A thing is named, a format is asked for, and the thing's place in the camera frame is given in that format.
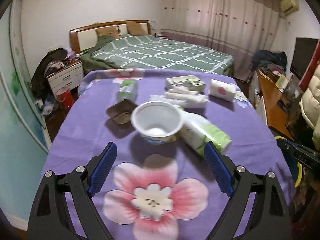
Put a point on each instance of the clear green lid jar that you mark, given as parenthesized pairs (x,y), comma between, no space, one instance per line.
(128,89)

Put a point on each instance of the right brown pillow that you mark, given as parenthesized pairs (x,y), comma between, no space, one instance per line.
(134,28)

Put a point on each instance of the cream puffer jacket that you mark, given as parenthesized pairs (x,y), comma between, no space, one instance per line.
(309,103)

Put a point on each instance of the pink white curtain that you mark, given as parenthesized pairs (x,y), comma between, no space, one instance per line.
(235,27)

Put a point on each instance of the wooden long cabinet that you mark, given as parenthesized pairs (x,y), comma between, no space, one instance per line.
(264,96)

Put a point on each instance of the sliding wardrobe door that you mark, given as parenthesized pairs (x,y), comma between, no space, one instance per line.
(24,139)

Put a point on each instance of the red bucket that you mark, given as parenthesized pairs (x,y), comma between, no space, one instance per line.
(64,98)

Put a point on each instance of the pile of clothes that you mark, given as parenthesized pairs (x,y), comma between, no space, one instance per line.
(263,58)

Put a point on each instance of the white plastic bowl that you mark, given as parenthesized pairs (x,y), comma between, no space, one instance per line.
(157,122)

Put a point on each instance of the left brown pillow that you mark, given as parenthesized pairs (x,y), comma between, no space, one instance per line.
(110,31)

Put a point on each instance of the brown pillow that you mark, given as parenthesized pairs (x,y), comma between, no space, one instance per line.
(134,28)
(110,31)

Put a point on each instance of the wall air conditioner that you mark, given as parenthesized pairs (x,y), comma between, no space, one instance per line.
(289,6)

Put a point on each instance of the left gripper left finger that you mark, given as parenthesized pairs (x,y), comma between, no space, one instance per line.
(99,168)

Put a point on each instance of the white flower paper cup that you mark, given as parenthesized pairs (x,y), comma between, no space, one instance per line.
(222,90)

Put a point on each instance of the wooden headboard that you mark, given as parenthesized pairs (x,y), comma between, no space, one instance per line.
(84,38)

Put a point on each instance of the green printed tissue box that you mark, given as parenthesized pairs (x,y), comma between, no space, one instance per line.
(192,82)

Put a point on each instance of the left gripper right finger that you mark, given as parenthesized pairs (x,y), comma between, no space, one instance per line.
(222,168)

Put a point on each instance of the black television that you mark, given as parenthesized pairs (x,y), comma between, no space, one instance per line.
(303,52)

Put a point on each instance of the bed with green quilt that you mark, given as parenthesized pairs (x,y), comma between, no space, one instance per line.
(149,52)

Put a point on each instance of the white nightstand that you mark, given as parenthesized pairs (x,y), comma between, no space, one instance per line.
(69,77)

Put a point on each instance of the brown plastic tray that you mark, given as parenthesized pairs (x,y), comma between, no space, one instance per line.
(120,113)

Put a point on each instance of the dark clothes on nightstand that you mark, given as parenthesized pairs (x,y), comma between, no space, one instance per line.
(40,87)

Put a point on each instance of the yellow rimmed trash bin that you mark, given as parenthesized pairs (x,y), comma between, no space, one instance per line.
(294,166)

